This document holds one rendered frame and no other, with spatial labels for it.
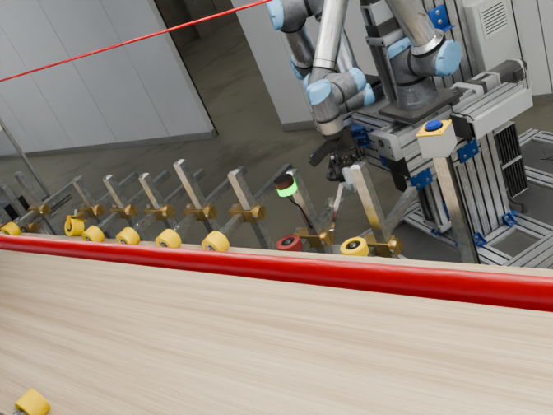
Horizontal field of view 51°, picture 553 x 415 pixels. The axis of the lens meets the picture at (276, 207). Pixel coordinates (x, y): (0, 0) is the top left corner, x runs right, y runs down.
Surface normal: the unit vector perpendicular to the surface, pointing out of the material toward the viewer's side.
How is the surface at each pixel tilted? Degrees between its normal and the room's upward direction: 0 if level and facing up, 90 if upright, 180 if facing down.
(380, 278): 45
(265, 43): 90
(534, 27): 90
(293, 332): 0
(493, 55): 90
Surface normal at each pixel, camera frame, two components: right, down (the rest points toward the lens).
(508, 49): 0.39, 0.29
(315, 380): -0.36, -0.82
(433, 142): -0.53, 0.58
